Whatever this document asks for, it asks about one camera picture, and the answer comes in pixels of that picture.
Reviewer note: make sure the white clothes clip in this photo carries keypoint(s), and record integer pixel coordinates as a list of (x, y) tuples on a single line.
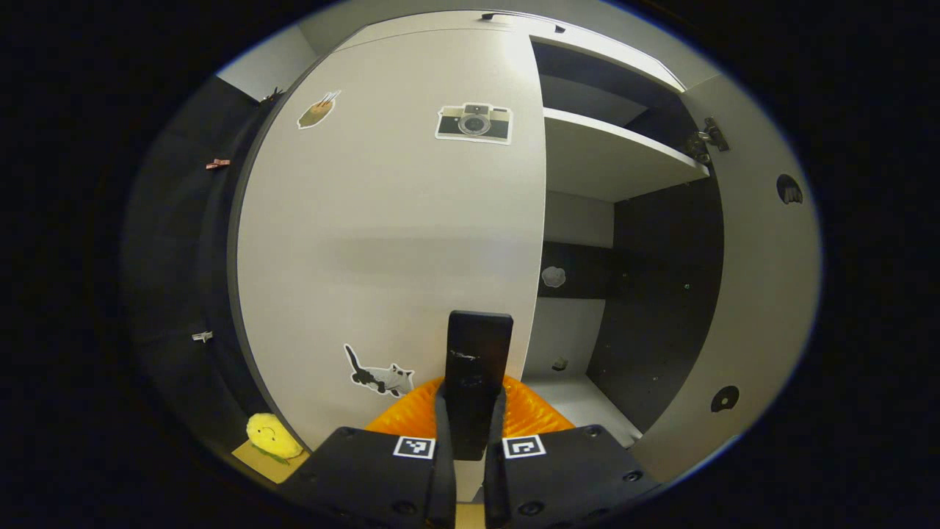
[(202, 336)]

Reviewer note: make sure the black clothes clip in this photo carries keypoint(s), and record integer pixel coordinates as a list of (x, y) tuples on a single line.
[(272, 95)]

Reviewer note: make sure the cabinet door with headphones sticker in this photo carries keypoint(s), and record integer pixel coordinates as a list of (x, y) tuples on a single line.
[(764, 294)]

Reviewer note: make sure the metal door hinge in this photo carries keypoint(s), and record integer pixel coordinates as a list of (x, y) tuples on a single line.
[(709, 139)]

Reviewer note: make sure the black backdrop cloth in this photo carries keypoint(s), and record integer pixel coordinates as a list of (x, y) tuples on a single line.
[(176, 257)]

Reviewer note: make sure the brown clothes clip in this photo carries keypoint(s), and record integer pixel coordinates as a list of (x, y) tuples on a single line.
[(217, 164)]

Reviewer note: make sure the yellow plush toy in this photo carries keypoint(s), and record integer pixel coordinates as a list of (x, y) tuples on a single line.
[(272, 435)]

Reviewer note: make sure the cabinet door with camera sticker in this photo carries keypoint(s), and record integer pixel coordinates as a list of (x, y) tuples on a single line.
[(382, 235)]

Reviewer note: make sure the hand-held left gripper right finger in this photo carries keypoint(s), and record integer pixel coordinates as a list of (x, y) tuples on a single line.
[(496, 485)]

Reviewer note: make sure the white double-door shoe cabinet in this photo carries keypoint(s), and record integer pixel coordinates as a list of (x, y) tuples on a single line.
[(609, 158)]

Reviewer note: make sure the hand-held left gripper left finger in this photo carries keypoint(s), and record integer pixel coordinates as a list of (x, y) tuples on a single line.
[(443, 485)]

